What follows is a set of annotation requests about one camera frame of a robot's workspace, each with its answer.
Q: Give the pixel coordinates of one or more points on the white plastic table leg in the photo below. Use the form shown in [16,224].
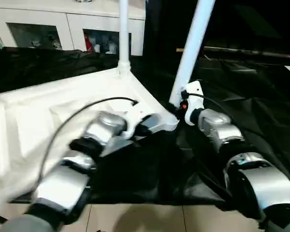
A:
[124,36]
[193,48]

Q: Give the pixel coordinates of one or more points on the small tan label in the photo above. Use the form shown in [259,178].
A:
[180,50]

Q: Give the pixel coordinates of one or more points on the white glass-door cabinet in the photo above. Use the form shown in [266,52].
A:
[67,21]

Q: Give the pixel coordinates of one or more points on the white table frame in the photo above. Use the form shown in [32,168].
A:
[38,108]

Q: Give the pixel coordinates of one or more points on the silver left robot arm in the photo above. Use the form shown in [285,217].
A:
[106,125]

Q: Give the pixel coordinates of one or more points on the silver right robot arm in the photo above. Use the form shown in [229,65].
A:
[220,125]

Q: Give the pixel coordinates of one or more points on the black work mat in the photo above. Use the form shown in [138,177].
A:
[159,169]

